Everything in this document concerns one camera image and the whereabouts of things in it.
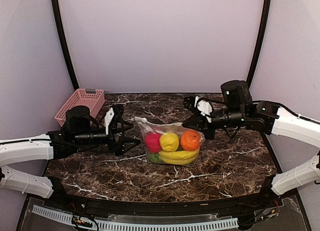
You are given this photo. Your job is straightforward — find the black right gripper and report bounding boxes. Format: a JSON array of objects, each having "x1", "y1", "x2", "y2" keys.
[{"x1": 181, "y1": 106, "x2": 246, "y2": 140}]

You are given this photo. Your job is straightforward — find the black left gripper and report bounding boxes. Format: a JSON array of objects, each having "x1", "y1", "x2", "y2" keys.
[{"x1": 73, "y1": 119, "x2": 141, "y2": 156}]

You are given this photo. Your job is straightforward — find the clear polka dot zip bag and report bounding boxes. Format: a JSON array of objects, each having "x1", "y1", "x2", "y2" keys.
[{"x1": 135, "y1": 117, "x2": 205, "y2": 167}]

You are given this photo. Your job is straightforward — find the yellow fake lemon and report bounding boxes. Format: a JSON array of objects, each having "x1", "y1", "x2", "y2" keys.
[{"x1": 159, "y1": 132, "x2": 180, "y2": 152}]

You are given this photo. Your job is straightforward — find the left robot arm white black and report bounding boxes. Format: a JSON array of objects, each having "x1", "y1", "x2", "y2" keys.
[{"x1": 0, "y1": 104, "x2": 141, "y2": 209}]

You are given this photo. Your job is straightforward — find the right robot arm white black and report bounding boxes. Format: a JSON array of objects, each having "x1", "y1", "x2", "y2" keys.
[{"x1": 182, "y1": 80, "x2": 320, "y2": 208}]

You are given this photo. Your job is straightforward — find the orange fake orange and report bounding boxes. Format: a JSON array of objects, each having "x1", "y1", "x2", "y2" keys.
[{"x1": 180, "y1": 130, "x2": 202, "y2": 151}]

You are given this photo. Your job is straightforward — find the red fake apple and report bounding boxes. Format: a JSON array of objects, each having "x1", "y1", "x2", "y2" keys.
[{"x1": 144, "y1": 132, "x2": 162, "y2": 153}]

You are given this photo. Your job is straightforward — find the green fake vegetable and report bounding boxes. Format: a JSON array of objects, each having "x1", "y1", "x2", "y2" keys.
[{"x1": 146, "y1": 152, "x2": 164, "y2": 164}]

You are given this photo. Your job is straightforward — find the yellow fake banana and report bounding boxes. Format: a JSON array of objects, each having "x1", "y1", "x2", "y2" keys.
[{"x1": 158, "y1": 149, "x2": 200, "y2": 165}]

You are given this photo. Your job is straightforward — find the pink perforated plastic basket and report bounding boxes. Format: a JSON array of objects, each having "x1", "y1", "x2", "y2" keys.
[{"x1": 54, "y1": 88, "x2": 105, "y2": 127}]

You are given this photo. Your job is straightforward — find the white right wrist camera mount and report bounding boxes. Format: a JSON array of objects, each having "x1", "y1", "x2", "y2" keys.
[{"x1": 194, "y1": 96, "x2": 213, "y2": 123}]

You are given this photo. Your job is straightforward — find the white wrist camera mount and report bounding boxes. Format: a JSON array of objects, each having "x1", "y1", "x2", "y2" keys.
[
  {"x1": 194, "y1": 96, "x2": 213, "y2": 123},
  {"x1": 104, "y1": 107, "x2": 115, "y2": 136}
]

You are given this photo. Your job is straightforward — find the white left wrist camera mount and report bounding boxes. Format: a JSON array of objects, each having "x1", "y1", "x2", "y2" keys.
[{"x1": 104, "y1": 107, "x2": 115, "y2": 136}]

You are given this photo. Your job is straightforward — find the white slotted cable duct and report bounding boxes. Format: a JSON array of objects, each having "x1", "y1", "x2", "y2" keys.
[{"x1": 32, "y1": 205, "x2": 239, "y2": 231}]

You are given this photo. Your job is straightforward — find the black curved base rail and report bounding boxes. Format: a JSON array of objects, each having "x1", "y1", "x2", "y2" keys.
[{"x1": 44, "y1": 189, "x2": 283, "y2": 217}]

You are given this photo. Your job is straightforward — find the right black frame post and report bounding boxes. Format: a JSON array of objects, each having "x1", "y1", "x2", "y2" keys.
[{"x1": 246, "y1": 0, "x2": 271, "y2": 88}]

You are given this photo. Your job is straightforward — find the black frame post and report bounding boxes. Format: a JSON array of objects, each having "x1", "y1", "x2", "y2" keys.
[
  {"x1": 51, "y1": 0, "x2": 80, "y2": 90},
  {"x1": 246, "y1": 0, "x2": 271, "y2": 88}
]

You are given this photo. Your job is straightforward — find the left black frame post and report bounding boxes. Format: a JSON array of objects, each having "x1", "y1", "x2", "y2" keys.
[{"x1": 51, "y1": 0, "x2": 80, "y2": 90}]

